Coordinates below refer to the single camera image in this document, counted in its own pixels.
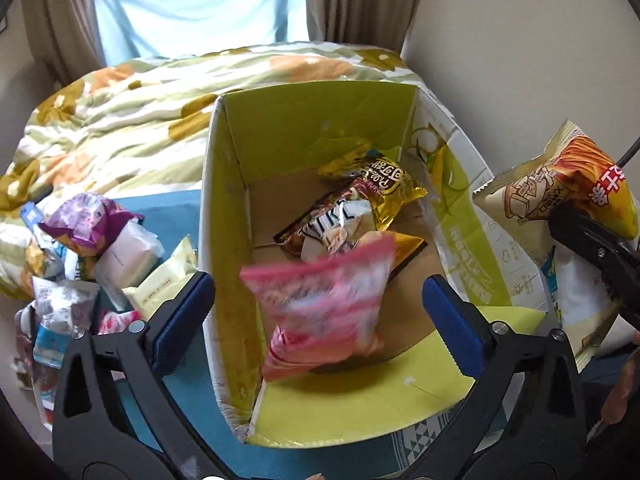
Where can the brown snack packet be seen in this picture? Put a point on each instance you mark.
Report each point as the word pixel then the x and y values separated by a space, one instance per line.
pixel 320 225

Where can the pink striped snack packet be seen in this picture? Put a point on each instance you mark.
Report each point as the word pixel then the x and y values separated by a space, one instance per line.
pixel 320 300

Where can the colourful printed snack packet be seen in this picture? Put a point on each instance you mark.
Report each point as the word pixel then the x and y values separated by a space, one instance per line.
pixel 50 260

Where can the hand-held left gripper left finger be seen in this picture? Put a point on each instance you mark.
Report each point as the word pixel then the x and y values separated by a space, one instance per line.
pixel 185 310

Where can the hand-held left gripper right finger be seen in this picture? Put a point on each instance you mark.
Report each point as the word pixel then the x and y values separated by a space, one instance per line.
pixel 450 320

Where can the yellow foil snack packet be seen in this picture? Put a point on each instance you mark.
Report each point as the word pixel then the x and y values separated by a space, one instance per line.
pixel 395 185

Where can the light blue window cloth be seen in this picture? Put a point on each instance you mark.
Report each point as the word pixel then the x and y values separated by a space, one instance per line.
pixel 200 10

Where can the teal patterned mat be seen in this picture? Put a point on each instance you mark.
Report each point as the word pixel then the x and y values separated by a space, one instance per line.
pixel 200 410

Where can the floral green orange blanket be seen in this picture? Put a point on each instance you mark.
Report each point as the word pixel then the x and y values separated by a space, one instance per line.
pixel 150 110

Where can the beige orange chip packet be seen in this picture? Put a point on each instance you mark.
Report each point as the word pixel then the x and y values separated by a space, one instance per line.
pixel 530 195

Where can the small blue tag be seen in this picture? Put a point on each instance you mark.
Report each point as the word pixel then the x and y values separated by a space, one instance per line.
pixel 31 215

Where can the green lined cardboard box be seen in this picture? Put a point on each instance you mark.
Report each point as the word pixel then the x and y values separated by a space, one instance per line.
pixel 280 140

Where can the beige curtain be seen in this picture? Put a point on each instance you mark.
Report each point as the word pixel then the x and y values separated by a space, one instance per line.
pixel 360 0
pixel 65 20

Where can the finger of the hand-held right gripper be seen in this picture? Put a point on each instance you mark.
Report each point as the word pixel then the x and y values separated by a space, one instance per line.
pixel 590 240

